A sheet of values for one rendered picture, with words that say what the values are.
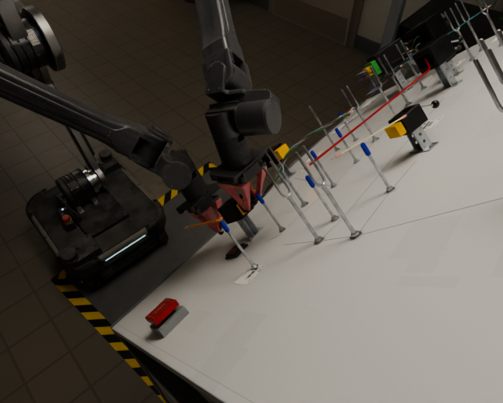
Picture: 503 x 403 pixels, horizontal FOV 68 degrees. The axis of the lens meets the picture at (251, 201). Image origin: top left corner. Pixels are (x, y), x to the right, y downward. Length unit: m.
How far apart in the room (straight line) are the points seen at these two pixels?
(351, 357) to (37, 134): 2.92
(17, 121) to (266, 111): 2.86
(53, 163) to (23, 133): 0.45
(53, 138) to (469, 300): 2.88
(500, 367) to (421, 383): 0.05
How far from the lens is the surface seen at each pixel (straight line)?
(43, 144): 3.00
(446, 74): 0.99
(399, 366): 0.32
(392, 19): 1.46
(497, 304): 0.33
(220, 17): 0.73
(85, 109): 0.76
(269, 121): 0.60
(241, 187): 0.66
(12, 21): 1.38
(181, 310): 0.66
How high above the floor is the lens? 1.70
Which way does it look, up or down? 49 degrees down
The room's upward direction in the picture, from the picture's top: straight up
